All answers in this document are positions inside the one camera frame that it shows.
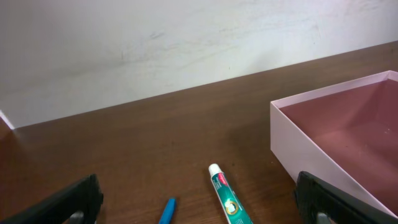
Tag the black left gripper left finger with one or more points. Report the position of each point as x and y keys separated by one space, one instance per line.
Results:
x=79 y=203

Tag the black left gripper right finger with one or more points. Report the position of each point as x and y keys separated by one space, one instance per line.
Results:
x=320 y=202

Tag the pink cardboard box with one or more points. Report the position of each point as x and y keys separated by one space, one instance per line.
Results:
x=345 y=134

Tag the green Colgate toothpaste tube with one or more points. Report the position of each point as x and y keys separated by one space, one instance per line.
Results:
x=232 y=207

